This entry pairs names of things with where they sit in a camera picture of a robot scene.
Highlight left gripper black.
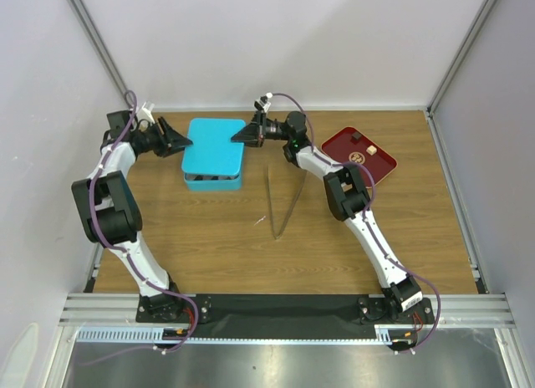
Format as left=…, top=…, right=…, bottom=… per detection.
left=134, top=117, right=192, bottom=158

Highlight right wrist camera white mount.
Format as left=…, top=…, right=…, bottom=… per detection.
left=254, top=92, right=273, bottom=113

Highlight blue tin lid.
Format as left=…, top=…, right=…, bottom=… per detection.
left=181, top=118, right=245, bottom=176

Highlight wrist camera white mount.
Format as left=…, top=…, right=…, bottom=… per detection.
left=136, top=101, right=155, bottom=123
left=254, top=92, right=273, bottom=113

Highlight blue tin box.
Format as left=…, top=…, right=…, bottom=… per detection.
left=184, top=174, right=242, bottom=191

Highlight metal tongs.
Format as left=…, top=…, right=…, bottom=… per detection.
left=264, top=166, right=307, bottom=241

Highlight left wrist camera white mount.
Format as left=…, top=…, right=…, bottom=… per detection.
left=136, top=101, right=155, bottom=123

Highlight white square chocolate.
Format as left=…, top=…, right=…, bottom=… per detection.
left=366, top=145, right=377, bottom=155

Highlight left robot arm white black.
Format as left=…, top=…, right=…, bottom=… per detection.
left=71, top=107, right=195, bottom=323

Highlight white cable duct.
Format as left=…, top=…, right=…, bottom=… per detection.
left=77, top=326, right=188, bottom=345
left=376, top=324, right=419, bottom=345

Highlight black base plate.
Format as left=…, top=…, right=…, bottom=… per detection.
left=135, top=294, right=436, bottom=340

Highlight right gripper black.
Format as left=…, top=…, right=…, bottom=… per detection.
left=232, top=112, right=292, bottom=149

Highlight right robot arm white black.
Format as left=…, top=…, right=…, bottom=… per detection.
left=231, top=110, right=423, bottom=323

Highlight red lacquer tray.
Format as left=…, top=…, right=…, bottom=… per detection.
left=321, top=126, right=398, bottom=184

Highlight white cable duct right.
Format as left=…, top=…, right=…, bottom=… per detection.
left=376, top=324, right=419, bottom=345

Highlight white cable duct left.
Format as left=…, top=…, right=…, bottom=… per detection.
left=77, top=326, right=188, bottom=345

